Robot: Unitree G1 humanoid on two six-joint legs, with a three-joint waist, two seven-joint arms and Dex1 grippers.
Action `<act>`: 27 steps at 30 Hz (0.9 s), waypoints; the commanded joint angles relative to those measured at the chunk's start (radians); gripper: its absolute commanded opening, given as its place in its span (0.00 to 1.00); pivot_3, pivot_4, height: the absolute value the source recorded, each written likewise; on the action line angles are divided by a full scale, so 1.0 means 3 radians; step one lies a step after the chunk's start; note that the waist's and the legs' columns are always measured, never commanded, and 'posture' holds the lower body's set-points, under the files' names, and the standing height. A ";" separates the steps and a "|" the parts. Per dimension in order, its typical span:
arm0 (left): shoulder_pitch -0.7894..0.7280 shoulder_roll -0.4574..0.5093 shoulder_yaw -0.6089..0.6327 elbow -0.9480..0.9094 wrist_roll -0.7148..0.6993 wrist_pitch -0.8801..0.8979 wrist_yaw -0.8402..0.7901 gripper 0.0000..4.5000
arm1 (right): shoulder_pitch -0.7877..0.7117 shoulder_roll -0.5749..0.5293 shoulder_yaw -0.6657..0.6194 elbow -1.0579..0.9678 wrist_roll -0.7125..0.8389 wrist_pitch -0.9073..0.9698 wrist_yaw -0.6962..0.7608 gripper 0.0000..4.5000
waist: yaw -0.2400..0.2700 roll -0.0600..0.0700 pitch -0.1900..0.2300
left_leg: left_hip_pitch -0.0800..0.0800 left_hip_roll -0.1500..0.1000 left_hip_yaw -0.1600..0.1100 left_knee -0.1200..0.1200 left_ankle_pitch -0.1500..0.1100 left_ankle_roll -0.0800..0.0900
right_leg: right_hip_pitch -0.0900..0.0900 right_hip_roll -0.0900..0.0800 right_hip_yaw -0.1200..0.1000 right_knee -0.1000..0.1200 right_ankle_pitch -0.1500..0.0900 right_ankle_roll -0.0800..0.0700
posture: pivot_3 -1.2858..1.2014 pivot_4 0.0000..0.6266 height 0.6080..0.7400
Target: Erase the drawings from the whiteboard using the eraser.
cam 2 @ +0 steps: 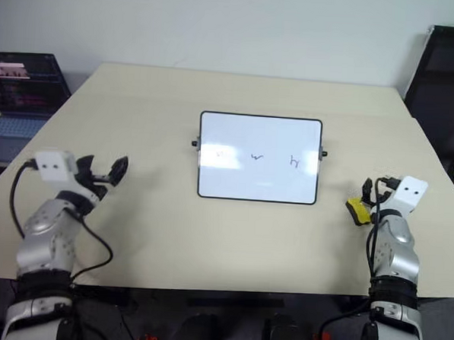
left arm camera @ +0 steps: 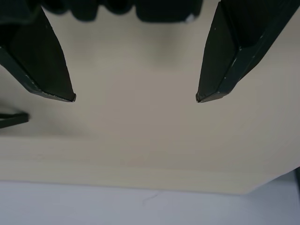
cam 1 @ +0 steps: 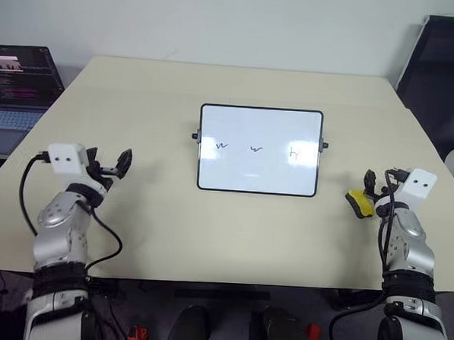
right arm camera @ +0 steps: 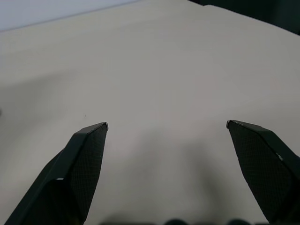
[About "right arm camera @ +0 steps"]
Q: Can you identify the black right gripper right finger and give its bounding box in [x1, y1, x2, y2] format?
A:
[226, 120, 300, 225]

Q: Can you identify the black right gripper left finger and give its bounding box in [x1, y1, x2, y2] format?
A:
[1, 121, 109, 225]

